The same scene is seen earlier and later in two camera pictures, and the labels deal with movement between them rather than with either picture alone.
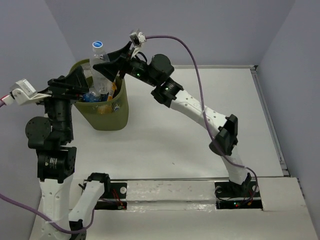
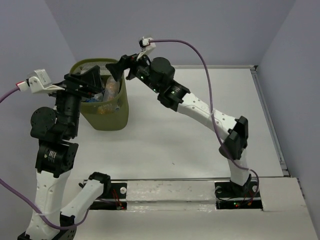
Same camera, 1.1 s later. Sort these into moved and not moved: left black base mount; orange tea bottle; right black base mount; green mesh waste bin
Moved: orange tea bottle
Not moved: green mesh waste bin; right black base mount; left black base mount
